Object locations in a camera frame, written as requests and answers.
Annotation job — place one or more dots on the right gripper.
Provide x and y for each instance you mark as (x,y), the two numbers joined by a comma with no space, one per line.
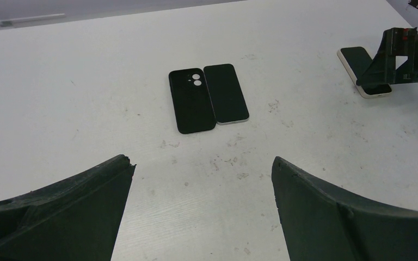
(396,61)

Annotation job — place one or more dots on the aluminium table edge rail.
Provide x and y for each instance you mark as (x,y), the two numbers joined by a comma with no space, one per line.
(14,21)

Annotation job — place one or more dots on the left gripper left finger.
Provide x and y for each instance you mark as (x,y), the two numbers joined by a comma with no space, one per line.
(77,218)

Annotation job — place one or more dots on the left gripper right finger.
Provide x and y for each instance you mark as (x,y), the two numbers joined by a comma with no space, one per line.
(321,221)

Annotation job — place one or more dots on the cream-edged spare phone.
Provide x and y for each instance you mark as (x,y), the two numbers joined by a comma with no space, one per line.
(356,61)

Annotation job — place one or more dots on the black phone white edge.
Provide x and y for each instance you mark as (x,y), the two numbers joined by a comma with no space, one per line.
(227,98)

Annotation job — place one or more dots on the black phone case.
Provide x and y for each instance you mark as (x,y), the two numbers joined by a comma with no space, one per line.
(191,100)

